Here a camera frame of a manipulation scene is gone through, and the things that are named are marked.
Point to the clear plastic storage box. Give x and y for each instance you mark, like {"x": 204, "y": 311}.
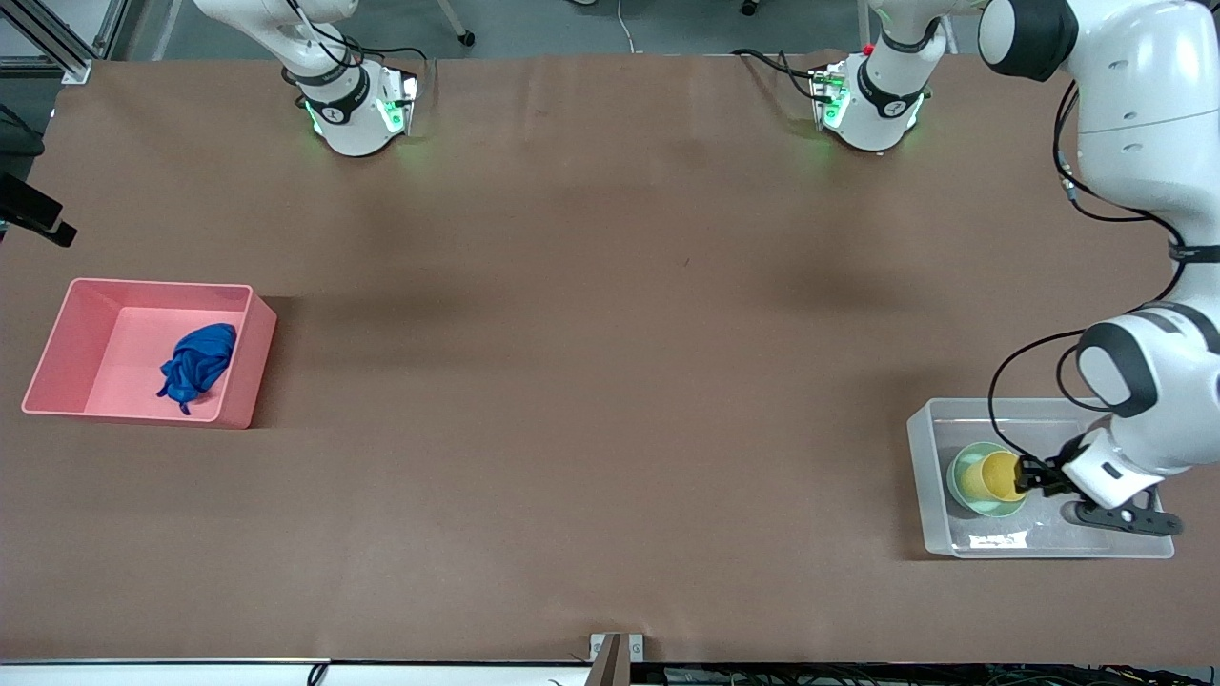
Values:
{"x": 929, "y": 429}

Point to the mint green bowl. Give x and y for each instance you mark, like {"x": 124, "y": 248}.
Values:
{"x": 961, "y": 497}

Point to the yellow plastic cup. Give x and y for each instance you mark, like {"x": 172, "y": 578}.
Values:
{"x": 996, "y": 474}

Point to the pink plastic box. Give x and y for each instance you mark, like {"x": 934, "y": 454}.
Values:
{"x": 76, "y": 353}

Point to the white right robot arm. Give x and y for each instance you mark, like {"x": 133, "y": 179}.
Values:
{"x": 343, "y": 105}

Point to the aluminium frame profile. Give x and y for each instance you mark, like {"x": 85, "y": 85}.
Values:
{"x": 67, "y": 48}

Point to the metal table bracket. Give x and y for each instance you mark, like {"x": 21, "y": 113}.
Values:
{"x": 617, "y": 657}

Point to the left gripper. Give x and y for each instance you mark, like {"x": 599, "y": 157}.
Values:
{"x": 1046, "y": 474}

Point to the blue crumpled cloth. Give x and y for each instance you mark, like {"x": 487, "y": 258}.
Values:
{"x": 198, "y": 367}

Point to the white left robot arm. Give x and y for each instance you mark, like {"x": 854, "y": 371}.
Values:
{"x": 1134, "y": 114}

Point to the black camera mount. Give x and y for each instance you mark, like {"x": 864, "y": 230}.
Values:
{"x": 29, "y": 214}

